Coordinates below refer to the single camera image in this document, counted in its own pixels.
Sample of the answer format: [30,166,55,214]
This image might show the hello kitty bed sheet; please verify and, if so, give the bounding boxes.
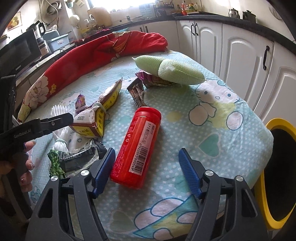
[27,51,273,240]

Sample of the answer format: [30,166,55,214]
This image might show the red floral blanket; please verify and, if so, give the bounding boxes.
[17,31,168,123]

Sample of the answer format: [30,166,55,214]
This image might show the condiment bottles group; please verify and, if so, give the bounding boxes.
[177,1,202,16]

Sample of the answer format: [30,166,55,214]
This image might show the electric kettle black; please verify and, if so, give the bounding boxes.
[26,21,50,57]

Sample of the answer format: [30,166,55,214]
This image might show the white paper cupcake liner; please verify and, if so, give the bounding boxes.
[51,105,70,152]

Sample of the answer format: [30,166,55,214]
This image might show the red cylindrical bottle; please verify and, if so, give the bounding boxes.
[110,106,162,189]

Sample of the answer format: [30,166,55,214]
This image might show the steel kettle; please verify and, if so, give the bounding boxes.
[228,8,240,19]

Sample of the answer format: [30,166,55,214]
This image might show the wooden cutting board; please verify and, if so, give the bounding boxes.
[87,8,112,28]

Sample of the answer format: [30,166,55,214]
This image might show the brown chocolate bar wrapper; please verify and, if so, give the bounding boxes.
[127,78,146,108]

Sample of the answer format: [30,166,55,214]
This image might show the maroon snack packet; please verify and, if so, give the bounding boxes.
[135,71,178,88]

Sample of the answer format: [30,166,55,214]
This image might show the light blue storage box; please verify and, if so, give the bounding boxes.
[46,34,69,53]

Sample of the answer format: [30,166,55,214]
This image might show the green patterned wrapper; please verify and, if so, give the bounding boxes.
[48,150,65,179]

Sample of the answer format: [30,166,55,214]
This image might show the black countertop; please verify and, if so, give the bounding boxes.
[16,14,295,89]

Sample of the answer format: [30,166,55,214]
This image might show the person's left hand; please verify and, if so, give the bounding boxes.
[1,140,36,192]

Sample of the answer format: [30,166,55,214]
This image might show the black microwave oven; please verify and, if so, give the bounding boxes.
[0,29,42,77]

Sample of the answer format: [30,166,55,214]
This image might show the green knitted cloth roll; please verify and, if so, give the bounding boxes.
[132,55,205,85]

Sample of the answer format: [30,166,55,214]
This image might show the yellow white snack box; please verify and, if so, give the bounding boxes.
[70,79,122,138]

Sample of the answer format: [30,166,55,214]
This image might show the black clear plastic package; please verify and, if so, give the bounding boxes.
[58,139,107,178]

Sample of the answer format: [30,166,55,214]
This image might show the white lower cabinets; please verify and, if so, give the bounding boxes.
[177,21,295,124]

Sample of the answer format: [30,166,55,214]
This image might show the yellow rimmed black trash bin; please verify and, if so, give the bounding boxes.
[254,118,295,230]

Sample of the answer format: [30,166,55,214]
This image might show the black pot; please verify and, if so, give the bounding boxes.
[242,10,256,23]

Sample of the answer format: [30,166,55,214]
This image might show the purple snack wrapper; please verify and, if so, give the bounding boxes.
[75,94,87,115]

